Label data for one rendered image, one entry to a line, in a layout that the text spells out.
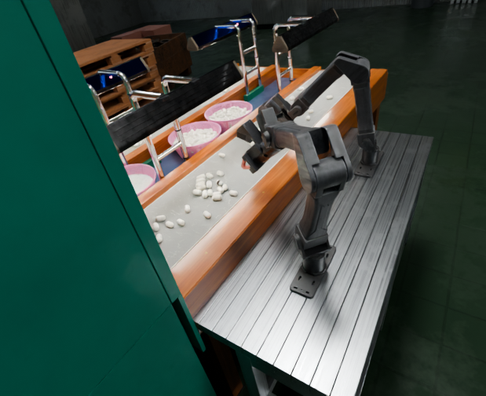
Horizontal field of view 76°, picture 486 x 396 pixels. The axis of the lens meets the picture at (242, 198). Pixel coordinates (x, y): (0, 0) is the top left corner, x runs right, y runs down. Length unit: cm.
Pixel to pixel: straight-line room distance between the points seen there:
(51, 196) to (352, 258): 80
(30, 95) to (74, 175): 11
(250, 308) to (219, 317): 9
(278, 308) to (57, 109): 68
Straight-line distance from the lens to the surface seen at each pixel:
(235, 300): 92
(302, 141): 64
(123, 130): 95
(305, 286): 91
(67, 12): 598
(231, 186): 119
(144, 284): 66
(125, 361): 74
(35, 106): 47
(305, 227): 82
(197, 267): 89
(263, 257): 100
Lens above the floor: 142
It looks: 38 degrees down
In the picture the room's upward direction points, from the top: 10 degrees counter-clockwise
